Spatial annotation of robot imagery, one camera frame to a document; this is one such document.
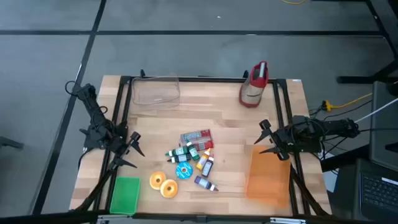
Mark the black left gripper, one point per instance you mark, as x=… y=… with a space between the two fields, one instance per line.
x=119 y=141

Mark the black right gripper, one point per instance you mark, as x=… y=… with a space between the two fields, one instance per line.
x=284 y=140

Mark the yellow toy donut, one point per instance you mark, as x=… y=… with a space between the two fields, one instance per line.
x=164 y=191
x=154 y=183

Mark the green food colouring bottle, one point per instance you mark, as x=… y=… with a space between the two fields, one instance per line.
x=193 y=152
x=177 y=151

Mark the black food colouring bottle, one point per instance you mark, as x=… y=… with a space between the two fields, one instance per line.
x=180 y=158

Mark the blue frosted toy donut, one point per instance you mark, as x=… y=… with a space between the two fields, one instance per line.
x=180 y=174

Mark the red snack packet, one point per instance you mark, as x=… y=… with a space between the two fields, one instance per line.
x=196 y=135

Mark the red grey staples pack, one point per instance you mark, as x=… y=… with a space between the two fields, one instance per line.
x=202 y=145

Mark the yellow food colouring bottle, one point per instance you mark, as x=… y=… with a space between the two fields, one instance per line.
x=202 y=160

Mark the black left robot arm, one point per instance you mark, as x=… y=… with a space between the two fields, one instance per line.
x=93 y=107

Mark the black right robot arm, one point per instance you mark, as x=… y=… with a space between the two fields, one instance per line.
x=335 y=126

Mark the orange plastic tray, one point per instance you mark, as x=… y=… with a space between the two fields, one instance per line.
x=269 y=180

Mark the green plastic tray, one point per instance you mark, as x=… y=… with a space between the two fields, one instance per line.
x=125 y=196

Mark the clear plastic bin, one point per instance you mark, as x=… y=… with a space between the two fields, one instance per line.
x=155 y=91

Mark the black laptop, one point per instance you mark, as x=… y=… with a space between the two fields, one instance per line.
x=377 y=189

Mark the black chair base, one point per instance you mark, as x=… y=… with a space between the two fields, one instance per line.
x=11 y=143

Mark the black desk leg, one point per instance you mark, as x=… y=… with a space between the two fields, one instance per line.
x=382 y=28

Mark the silver metal bracket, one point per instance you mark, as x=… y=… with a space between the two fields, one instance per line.
x=287 y=221
x=113 y=219

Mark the black aluminium table frame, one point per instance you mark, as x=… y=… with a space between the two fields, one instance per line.
x=217 y=80

